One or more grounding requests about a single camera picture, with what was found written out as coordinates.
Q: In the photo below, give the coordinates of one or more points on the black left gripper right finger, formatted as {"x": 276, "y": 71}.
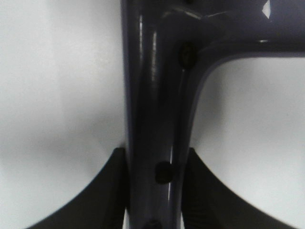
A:
{"x": 208, "y": 204}

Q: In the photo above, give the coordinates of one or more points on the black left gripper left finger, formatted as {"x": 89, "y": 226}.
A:
{"x": 101, "y": 205}

